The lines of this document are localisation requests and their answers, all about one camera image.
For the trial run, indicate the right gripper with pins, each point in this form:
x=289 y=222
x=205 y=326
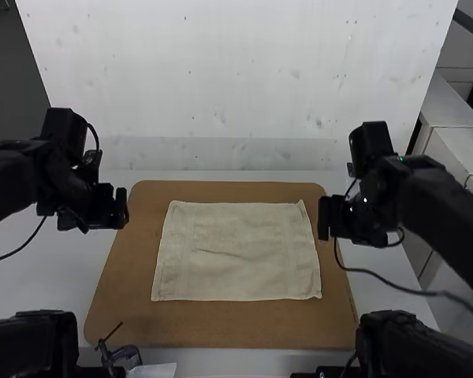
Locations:
x=362 y=220

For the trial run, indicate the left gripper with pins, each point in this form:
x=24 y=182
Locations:
x=90 y=204

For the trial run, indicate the pale towel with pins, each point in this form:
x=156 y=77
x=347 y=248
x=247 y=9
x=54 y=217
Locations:
x=236 y=256

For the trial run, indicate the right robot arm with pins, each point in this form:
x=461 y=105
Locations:
x=437 y=197

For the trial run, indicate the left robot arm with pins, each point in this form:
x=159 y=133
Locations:
x=8 y=177

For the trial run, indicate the black clamp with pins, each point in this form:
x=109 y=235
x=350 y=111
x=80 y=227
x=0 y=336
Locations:
x=116 y=352

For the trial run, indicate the cork mat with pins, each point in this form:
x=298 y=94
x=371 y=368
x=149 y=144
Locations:
x=220 y=323

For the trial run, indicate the silver foil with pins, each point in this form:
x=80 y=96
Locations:
x=153 y=371

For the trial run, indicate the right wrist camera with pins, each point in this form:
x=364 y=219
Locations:
x=370 y=143

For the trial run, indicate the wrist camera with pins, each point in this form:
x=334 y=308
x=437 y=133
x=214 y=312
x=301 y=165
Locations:
x=65 y=130
x=370 y=143

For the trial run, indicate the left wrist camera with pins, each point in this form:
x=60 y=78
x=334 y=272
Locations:
x=65 y=130

